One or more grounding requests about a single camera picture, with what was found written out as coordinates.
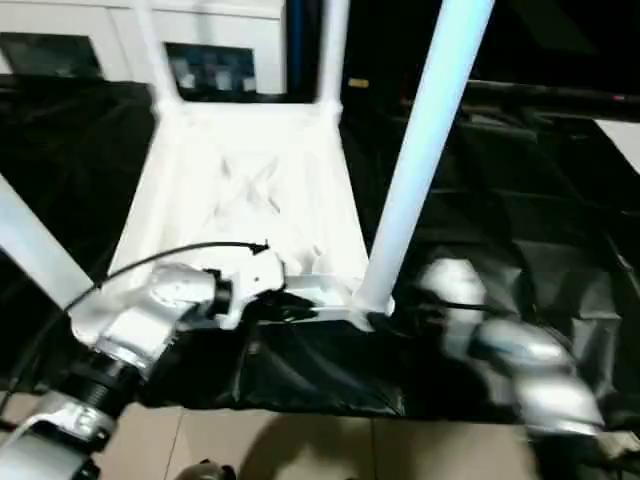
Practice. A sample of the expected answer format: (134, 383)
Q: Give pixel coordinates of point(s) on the white plastic table top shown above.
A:
(250, 180)

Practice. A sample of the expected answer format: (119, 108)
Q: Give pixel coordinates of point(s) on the white plastic table leg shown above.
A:
(158, 50)
(40, 245)
(331, 50)
(430, 150)

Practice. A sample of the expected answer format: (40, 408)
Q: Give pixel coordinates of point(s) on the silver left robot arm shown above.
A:
(140, 330)

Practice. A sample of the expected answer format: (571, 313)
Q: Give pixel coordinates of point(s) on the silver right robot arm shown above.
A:
(540, 370)

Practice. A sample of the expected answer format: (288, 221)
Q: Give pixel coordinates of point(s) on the black work mat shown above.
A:
(520, 230)

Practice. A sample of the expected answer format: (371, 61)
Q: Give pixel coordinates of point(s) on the dark left robot foot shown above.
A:
(205, 471)

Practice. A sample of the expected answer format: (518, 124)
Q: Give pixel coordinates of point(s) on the small tan tag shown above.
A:
(357, 83)

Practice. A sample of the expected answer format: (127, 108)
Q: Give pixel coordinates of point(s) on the white flat board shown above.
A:
(625, 145)

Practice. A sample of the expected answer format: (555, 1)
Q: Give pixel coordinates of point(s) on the white cabinet with glass doors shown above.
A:
(220, 30)

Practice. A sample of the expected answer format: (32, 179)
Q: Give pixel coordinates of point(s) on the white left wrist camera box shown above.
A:
(255, 280)

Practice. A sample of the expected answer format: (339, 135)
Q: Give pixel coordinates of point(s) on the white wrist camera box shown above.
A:
(450, 290)
(255, 280)

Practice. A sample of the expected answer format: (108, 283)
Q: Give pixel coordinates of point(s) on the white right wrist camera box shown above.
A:
(450, 290)

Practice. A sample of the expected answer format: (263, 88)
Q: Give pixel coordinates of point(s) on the black rail bar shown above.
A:
(550, 98)

